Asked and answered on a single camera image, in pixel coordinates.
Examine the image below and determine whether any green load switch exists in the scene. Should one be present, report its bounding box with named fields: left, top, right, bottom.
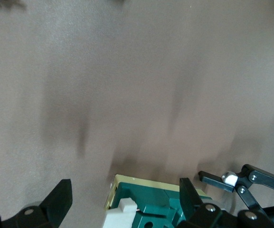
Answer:
left=102, top=174, right=213, bottom=228

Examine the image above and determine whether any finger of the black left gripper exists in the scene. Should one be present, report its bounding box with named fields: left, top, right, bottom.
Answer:
left=198, top=163, right=274, bottom=214

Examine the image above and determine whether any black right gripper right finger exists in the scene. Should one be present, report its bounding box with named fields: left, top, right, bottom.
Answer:
left=176, top=177, right=270, bottom=228

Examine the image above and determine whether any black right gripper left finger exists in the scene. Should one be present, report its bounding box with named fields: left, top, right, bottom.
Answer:
left=0, top=178, right=73, bottom=228

